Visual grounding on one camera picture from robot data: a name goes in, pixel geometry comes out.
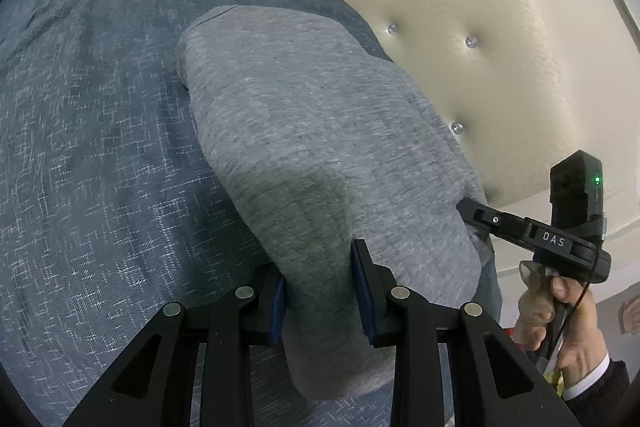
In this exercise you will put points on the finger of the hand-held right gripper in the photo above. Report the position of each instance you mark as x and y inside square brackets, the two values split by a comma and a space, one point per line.
[492, 222]

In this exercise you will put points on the grey knit sweater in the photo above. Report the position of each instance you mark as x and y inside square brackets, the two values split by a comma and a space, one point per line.
[325, 147]

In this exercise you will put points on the person's right hand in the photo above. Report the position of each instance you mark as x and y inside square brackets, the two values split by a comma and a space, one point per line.
[570, 332]

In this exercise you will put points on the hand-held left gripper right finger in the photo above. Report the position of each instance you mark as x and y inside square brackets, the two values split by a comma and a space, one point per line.
[362, 292]

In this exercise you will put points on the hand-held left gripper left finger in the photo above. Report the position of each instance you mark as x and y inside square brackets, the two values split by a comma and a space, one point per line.
[276, 307]

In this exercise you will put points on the person's right forearm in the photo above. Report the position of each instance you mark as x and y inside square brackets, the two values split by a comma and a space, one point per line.
[600, 397]

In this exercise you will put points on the bed with blue patterned sheet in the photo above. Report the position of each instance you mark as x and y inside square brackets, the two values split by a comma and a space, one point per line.
[100, 132]

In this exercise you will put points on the cream tufted headboard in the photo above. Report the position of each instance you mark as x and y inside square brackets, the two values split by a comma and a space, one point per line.
[475, 32]

